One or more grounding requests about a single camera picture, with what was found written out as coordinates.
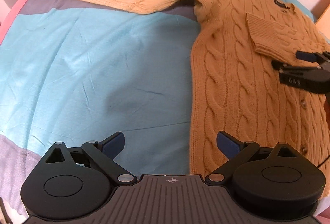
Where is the tan cable-knit cardigan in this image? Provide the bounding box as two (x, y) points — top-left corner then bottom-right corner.
(81, 0), (329, 175)

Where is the orange wooden headboard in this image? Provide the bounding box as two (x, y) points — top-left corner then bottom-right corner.
(316, 5), (330, 39)

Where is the blue and grey bedsheet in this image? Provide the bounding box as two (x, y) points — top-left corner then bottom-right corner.
(1, 0), (200, 222)

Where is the black thin cable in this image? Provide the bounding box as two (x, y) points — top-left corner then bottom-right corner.
(316, 137), (330, 168)

